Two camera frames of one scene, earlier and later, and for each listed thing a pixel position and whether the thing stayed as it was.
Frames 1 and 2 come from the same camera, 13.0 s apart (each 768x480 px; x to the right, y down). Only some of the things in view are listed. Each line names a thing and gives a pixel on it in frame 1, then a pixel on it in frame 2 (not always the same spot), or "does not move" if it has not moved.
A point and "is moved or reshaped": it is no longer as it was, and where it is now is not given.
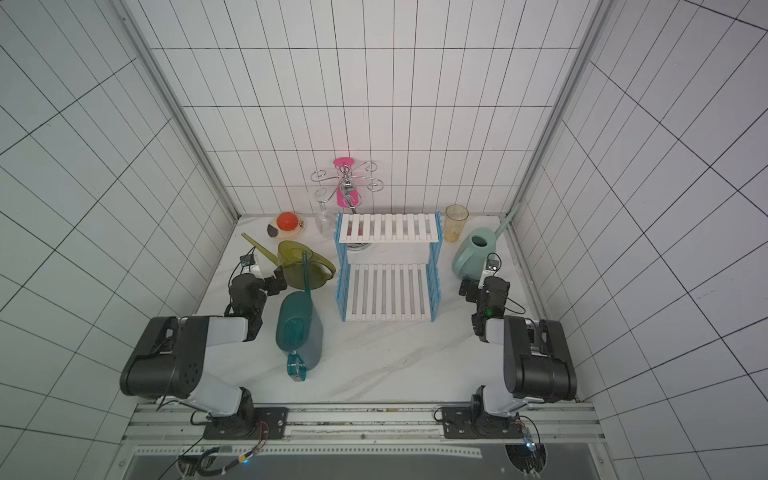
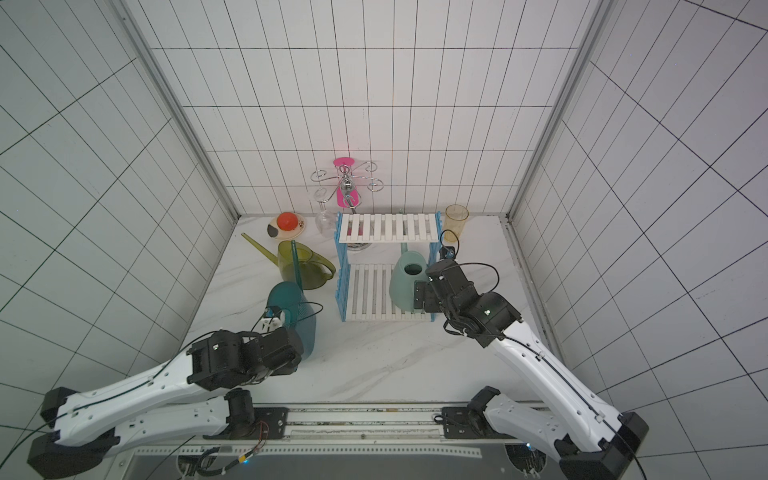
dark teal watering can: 299,328 is moved or reshaped
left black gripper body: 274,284 -> 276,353
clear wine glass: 325,221 does not move
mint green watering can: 470,255 -> 408,268
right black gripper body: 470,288 -> 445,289
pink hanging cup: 347,194 does not move
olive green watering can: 290,258 does not move
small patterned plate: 277,233 does not move
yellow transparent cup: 456,216 does not move
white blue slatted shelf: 389,266 does not move
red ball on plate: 287,221 does not move
